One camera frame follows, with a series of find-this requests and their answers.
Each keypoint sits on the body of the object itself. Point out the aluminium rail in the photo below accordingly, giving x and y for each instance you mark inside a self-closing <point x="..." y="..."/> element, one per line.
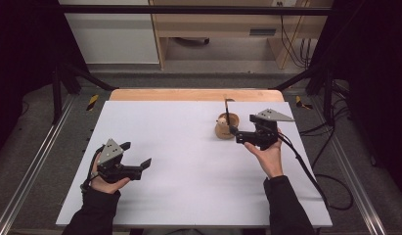
<point x="29" y="169"/>
<point x="355" y="182"/>

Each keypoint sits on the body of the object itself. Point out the black curtain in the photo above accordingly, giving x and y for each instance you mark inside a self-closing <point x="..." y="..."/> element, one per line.
<point x="22" y="49"/>
<point x="374" y="65"/>

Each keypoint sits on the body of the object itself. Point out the black frame brace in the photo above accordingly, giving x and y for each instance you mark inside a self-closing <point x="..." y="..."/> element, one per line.
<point x="91" y="77"/>
<point x="296" y="78"/>

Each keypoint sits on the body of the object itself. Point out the black pen with wooden end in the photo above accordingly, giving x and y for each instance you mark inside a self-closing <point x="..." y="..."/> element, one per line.
<point x="227" y="112"/>

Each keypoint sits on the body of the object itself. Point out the yellow tool floor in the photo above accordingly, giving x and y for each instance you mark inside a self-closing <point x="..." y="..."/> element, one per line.
<point x="92" y="102"/>
<point x="300" y="102"/>

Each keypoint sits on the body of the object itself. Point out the wooden desk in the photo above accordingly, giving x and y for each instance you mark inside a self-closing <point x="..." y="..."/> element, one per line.
<point x="214" y="24"/>

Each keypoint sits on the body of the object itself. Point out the wooden pen holder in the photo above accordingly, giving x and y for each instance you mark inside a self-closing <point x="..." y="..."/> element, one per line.
<point x="224" y="130"/>

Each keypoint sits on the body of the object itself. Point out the white board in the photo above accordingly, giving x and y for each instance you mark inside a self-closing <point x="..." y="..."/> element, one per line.
<point x="188" y="192"/>

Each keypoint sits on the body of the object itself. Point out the person's left hand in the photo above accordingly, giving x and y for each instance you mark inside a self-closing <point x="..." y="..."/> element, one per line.
<point x="105" y="186"/>

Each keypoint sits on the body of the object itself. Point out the white cabinet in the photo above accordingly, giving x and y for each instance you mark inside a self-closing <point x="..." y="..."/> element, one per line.
<point x="113" y="36"/>

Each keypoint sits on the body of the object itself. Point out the person's right hand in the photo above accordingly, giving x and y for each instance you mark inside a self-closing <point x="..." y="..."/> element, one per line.
<point x="270" y="161"/>

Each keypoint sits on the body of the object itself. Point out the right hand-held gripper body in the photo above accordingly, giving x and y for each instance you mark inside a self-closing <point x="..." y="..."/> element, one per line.
<point x="265" y="132"/>

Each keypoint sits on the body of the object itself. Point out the wooden table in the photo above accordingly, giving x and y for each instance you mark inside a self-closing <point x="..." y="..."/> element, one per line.
<point x="175" y="94"/>

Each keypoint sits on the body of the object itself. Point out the black frame post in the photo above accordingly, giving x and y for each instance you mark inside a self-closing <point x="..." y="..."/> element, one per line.
<point x="328" y="98"/>

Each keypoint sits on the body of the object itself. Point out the yellow tool right floor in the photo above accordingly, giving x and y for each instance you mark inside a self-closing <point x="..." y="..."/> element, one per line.
<point x="300" y="102"/>

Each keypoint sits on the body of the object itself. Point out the black frame crossbar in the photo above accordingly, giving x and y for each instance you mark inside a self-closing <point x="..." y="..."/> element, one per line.
<point x="188" y="9"/>

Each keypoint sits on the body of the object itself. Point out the yellow tool left floor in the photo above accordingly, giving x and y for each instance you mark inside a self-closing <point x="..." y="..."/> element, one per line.
<point x="92" y="102"/>

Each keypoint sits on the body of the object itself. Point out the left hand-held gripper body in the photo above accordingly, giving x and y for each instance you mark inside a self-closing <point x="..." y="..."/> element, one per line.
<point x="111" y="151"/>

